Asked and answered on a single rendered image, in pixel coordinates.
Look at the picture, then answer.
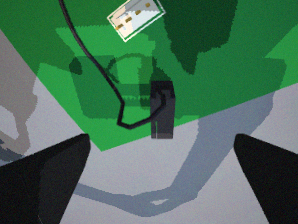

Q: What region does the black fan cable with plug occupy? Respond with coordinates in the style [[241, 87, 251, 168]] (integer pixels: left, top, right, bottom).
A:
[[59, 0, 176, 139]]

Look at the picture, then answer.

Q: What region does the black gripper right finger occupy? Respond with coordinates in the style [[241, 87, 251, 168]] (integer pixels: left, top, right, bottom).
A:
[[233, 133, 298, 224]]

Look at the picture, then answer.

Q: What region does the green circuit board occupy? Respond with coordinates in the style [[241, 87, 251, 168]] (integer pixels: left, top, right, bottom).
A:
[[0, 0, 298, 152]]

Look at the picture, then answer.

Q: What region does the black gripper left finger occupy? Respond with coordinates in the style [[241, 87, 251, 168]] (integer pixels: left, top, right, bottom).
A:
[[0, 133, 90, 224]]

